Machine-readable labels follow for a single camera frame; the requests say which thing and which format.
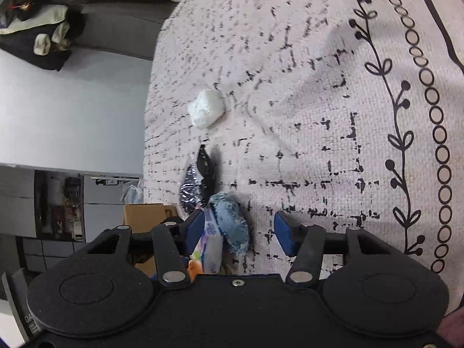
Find black hanging jacket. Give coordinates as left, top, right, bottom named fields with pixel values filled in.
left=0, top=0, right=86, bottom=71

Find kitchen cabinet unit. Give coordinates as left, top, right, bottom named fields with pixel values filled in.
left=0, top=165, right=142, bottom=272

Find small cream hanging garment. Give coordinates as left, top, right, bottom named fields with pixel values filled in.
left=34, top=33, right=51, bottom=56

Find grey door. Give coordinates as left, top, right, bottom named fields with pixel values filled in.
left=70, top=2, right=167, bottom=61

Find blue fuzzy ball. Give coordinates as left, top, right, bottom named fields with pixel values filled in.
left=207, top=193, right=251, bottom=254

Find colourful soft packet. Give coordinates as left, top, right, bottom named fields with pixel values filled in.
left=190, top=208, right=223, bottom=275

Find large cream hanging garment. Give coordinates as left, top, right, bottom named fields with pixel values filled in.
left=0, top=5, right=69, bottom=36

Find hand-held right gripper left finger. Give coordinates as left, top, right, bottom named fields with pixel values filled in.
left=87, top=208, right=206, bottom=289

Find white plastic bag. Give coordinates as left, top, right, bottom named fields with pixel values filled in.
left=121, top=181, right=144, bottom=205

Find white black printed blanket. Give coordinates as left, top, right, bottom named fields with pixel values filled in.
left=143, top=0, right=464, bottom=274

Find orange soft toy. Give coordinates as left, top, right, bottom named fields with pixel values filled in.
left=188, top=257, right=204, bottom=283

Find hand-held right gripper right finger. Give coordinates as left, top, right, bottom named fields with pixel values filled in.
left=273, top=210, right=405, bottom=288

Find cardboard box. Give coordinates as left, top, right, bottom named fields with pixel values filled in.
left=122, top=204, right=189, bottom=280

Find black shiny foil bag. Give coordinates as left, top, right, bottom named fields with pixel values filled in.
left=179, top=144, right=220, bottom=214

